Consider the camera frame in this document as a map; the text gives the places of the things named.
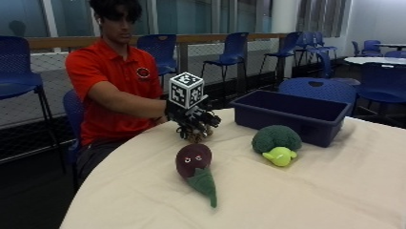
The brown plush toy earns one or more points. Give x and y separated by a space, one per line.
200 136

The white marker cube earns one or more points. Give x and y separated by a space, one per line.
186 90

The purple eggplant plush toy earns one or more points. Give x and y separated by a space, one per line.
195 165

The green broccoli plush toy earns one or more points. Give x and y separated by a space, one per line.
276 141

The the person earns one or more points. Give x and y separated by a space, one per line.
111 95

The dark blue plastic bin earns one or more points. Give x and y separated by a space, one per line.
296 119

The blue chair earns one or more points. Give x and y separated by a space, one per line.
372 47
328 68
288 46
319 90
397 54
72 111
163 51
315 43
232 51
19 73
383 86

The wooden railing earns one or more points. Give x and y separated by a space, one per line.
199 38

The cream tablecloth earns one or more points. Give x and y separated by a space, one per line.
263 194

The grey window blind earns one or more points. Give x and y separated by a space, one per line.
321 16

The white round table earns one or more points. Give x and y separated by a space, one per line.
372 60

